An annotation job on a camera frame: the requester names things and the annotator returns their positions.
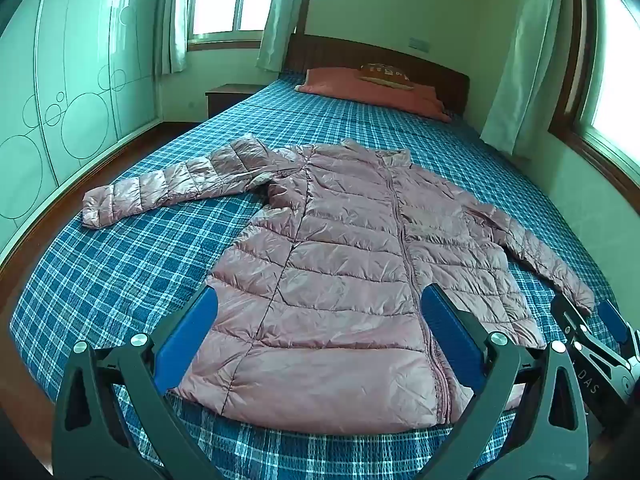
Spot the small patterned cushion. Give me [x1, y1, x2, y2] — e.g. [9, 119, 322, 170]
[359, 62, 415, 91]

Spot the pink puffer jacket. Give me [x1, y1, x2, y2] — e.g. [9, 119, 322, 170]
[81, 133, 596, 436]

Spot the dark wooden headboard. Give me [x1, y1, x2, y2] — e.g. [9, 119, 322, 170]
[282, 34, 471, 121]

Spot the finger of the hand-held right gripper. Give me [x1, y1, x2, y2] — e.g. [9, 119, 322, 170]
[596, 299, 640, 362]
[550, 293, 620, 362]

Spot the wide pale green curtain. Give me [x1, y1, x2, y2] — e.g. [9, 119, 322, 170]
[479, 0, 576, 157]

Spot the pink pillow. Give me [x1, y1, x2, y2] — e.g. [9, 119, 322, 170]
[295, 66, 451, 122]

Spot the narrow pale green curtain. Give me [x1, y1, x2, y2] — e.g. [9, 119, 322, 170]
[155, 0, 190, 75]

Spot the wide wooden-framed window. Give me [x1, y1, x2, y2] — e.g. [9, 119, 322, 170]
[549, 0, 640, 191]

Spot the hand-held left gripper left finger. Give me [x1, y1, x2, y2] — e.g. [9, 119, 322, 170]
[51, 284, 226, 480]

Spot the white wardrobe with circle pattern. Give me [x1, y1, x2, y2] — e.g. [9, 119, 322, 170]
[0, 0, 167, 261]

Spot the blue plaid bed sheet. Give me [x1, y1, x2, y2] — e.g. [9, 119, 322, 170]
[10, 72, 621, 480]

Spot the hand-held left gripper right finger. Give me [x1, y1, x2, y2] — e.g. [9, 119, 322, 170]
[421, 282, 592, 480]

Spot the window beside headboard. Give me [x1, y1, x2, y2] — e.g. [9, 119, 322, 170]
[187, 0, 278, 52]

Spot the wooden nightstand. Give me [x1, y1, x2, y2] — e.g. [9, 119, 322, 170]
[205, 84, 262, 121]

